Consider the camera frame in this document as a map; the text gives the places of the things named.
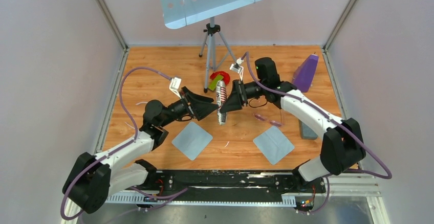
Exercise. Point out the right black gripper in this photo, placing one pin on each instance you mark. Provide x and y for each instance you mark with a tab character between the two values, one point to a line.
236	101

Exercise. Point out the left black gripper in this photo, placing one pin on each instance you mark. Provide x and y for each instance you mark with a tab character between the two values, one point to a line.
203	108

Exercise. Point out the striped printed glasses pouch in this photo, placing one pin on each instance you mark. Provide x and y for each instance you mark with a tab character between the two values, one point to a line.
221	96

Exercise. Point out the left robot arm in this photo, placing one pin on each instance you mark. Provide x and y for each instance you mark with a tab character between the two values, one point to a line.
95	177

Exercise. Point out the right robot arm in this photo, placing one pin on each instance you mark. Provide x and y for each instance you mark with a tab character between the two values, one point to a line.
341	139

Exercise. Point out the white sunglasses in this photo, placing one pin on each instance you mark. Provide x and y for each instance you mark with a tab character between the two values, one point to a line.
137	104

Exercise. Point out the green rectangular block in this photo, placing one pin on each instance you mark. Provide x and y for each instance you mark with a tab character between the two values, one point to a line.
214	81

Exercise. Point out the red curved plastic piece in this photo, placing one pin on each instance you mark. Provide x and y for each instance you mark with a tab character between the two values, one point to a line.
225	75

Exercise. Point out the left blue cleaning cloth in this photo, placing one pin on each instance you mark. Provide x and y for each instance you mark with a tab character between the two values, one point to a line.
192	140

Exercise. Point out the blue cleaning cloth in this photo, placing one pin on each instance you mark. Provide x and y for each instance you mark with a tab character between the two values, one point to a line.
192	140
273	144

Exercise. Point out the grey tripod stand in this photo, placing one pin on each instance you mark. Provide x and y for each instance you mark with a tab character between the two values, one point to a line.
212	29

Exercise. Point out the right blue cleaning cloth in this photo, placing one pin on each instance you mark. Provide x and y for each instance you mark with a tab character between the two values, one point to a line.
273	144

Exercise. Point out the grey glasses case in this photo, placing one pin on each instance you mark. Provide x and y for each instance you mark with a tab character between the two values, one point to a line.
306	132

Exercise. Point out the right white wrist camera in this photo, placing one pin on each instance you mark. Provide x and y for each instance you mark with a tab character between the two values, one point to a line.
238	68

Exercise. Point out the white slotted cable duct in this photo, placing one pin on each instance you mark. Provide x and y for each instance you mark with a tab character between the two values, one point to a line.
130	197

